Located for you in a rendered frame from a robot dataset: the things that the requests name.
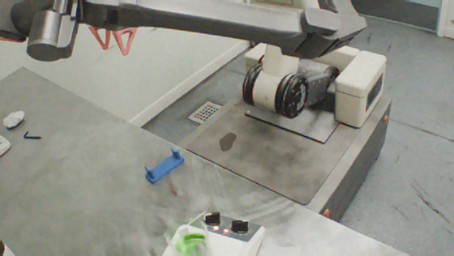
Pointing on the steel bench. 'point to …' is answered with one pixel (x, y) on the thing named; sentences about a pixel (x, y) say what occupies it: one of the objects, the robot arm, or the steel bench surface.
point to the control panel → (232, 231)
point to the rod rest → (164, 167)
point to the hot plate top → (232, 246)
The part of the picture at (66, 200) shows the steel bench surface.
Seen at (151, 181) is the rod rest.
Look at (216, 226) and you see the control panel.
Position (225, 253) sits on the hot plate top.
